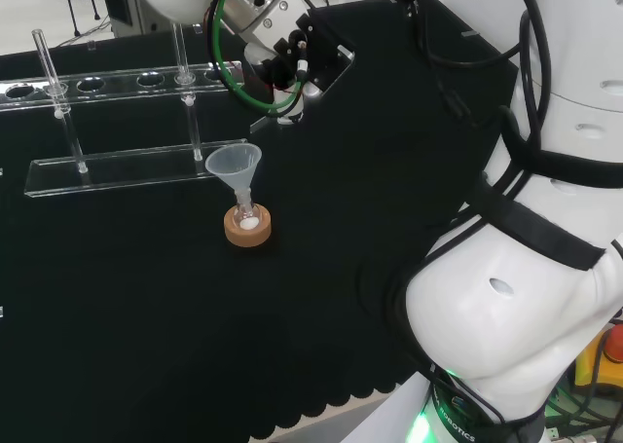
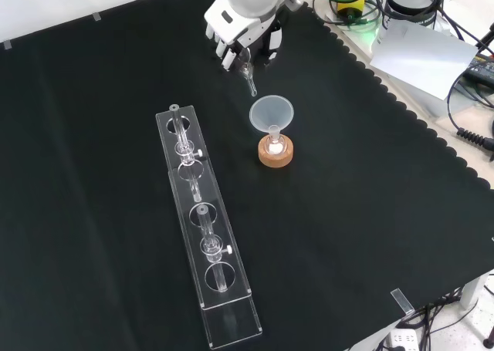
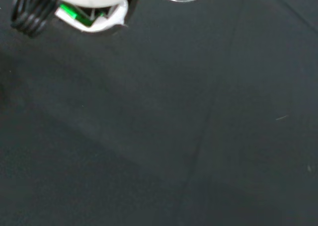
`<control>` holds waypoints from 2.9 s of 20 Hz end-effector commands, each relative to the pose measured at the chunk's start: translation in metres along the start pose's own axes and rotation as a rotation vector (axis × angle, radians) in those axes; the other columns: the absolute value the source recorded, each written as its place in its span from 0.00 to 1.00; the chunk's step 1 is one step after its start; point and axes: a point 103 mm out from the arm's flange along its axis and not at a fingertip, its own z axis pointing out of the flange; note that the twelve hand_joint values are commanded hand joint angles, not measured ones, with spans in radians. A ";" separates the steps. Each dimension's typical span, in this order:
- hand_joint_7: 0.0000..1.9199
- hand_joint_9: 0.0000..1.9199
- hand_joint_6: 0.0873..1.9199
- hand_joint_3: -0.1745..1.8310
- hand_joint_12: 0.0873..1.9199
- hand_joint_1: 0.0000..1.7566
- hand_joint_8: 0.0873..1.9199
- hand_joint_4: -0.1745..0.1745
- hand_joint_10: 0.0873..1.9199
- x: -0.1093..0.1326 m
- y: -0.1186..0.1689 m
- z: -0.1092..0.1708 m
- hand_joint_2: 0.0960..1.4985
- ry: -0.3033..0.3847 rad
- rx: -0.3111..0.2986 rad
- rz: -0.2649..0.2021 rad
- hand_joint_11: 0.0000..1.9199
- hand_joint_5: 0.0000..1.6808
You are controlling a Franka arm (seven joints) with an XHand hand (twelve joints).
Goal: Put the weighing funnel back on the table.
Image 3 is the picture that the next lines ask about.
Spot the black table cloth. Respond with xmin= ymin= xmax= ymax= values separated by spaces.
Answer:
xmin=0 ymin=0 xmax=318 ymax=226

